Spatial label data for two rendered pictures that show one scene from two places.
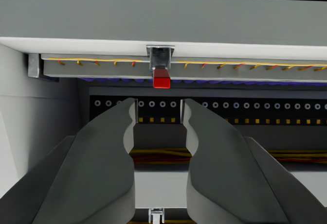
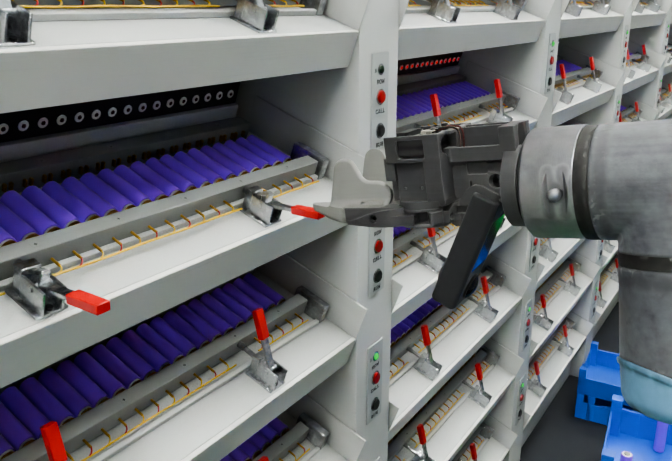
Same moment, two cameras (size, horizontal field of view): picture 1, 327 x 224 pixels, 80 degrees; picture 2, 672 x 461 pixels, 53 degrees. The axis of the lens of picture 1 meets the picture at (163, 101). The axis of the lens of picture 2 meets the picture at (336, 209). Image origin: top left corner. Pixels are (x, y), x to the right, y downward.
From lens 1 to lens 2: 0.64 m
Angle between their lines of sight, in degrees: 68
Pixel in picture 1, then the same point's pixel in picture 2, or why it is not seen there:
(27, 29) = not seen: hidden behind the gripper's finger
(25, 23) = not seen: hidden behind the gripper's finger
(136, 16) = (286, 240)
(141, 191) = (281, 55)
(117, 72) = (274, 178)
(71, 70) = (301, 170)
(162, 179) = (261, 71)
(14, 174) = (360, 75)
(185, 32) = (263, 241)
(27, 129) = (337, 107)
